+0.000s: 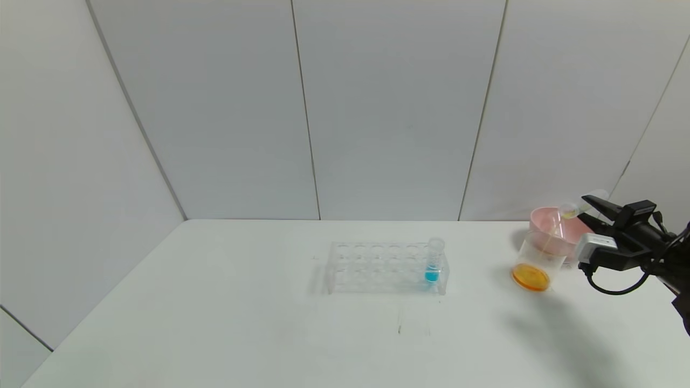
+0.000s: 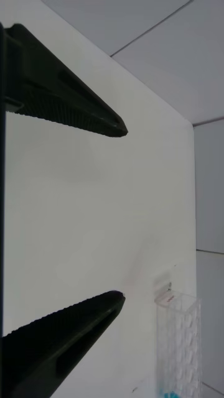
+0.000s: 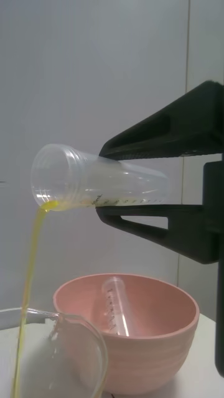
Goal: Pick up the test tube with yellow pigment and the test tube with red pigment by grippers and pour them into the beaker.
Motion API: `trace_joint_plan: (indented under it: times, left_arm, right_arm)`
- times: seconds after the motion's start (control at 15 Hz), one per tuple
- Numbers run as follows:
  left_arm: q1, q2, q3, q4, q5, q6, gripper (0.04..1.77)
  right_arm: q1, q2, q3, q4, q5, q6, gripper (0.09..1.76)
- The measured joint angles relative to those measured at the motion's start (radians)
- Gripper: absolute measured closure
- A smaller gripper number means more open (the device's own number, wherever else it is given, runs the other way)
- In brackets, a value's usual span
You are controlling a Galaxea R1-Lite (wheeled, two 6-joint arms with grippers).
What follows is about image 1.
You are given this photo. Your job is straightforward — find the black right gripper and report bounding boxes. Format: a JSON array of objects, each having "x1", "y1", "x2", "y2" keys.
[{"x1": 577, "y1": 195, "x2": 671, "y2": 255}]

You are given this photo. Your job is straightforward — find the test tube with yellow pigment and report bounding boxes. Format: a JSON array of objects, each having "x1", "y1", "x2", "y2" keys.
[{"x1": 558, "y1": 189, "x2": 610, "y2": 219}]

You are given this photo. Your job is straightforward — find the test tube with red pigment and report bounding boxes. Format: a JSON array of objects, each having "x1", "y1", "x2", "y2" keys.
[{"x1": 539, "y1": 212, "x2": 562, "y2": 237}]

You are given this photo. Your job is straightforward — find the clear plastic beaker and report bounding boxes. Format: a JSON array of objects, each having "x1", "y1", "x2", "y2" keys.
[{"x1": 510, "y1": 231, "x2": 567, "y2": 293}]

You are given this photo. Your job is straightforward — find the test tube with blue pigment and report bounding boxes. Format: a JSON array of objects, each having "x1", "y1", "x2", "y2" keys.
[{"x1": 424, "y1": 238, "x2": 445, "y2": 284}]

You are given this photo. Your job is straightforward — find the clear acrylic test tube rack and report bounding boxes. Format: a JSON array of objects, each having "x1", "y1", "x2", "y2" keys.
[{"x1": 323, "y1": 240, "x2": 449, "y2": 296}]

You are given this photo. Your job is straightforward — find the pink bowl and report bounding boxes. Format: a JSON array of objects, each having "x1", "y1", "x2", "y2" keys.
[{"x1": 529, "y1": 207, "x2": 596, "y2": 258}]

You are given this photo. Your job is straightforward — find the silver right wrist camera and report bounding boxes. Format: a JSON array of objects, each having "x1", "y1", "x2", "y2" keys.
[{"x1": 575, "y1": 233, "x2": 618, "y2": 265}]

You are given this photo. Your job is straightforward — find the black camera cable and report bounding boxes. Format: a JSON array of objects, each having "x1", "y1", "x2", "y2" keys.
[{"x1": 579, "y1": 261, "x2": 651, "y2": 296}]

